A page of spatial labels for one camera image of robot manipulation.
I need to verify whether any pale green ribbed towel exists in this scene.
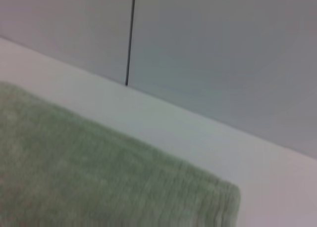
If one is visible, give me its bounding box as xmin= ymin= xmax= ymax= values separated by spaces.
xmin=0 ymin=81 xmax=241 ymax=227

